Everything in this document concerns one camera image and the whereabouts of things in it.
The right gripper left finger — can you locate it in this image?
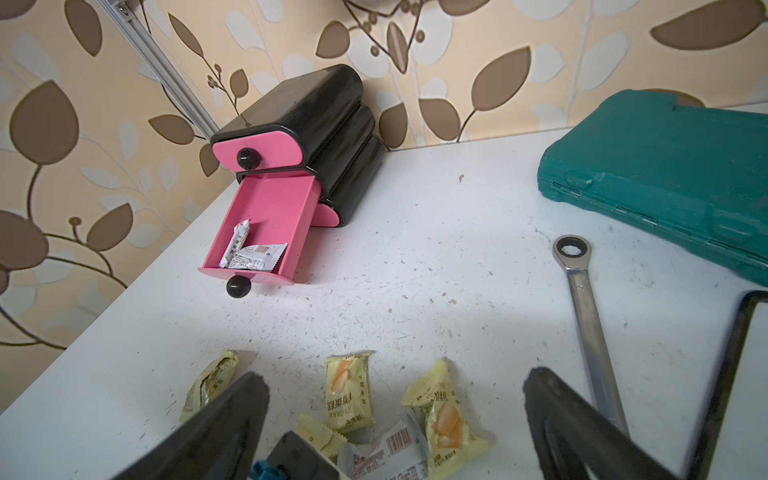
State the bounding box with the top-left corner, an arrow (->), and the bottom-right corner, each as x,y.
116,372 -> 270,479

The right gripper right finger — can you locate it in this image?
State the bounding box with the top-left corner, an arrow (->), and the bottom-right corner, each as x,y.
523,367 -> 675,479

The yellow cookie packet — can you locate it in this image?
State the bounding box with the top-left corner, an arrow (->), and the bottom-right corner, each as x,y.
296,414 -> 348,462
179,350 -> 239,423
324,351 -> 374,434
401,359 -> 491,479

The yellow cookie packet top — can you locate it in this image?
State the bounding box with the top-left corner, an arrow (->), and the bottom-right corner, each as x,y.
324,351 -> 374,434

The white cookie packet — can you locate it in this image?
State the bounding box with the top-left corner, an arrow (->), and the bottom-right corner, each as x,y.
227,244 -> 288,272
219,219 -> 250,269
337,410 -> 428,480

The pink drawer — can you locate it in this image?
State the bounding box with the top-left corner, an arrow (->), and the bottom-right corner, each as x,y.
212,131 -> 304,172
310,202 -> 341,228
199,175 -> 322,286

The pink bottom drawer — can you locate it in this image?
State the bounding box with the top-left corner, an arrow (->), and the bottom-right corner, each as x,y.
310,202 -> 341,228

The pink top drawer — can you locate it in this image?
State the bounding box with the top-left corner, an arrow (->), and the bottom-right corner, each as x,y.
212,131 -> 304,172

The black drawer cabinet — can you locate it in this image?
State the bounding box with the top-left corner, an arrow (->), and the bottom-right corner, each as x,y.
210,64 -> 384,228

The black hex key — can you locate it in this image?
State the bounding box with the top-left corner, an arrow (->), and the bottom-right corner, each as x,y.
685,290 -> 767,480

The silver ratchet wrench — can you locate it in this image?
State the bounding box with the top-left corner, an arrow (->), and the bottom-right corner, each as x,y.
553,235 -> 629,434

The green plastic tool case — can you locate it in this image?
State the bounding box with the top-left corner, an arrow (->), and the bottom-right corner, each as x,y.
537,90 -> 767,285

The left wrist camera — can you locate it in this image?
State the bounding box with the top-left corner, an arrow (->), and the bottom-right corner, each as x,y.
249,431 -> 346,480

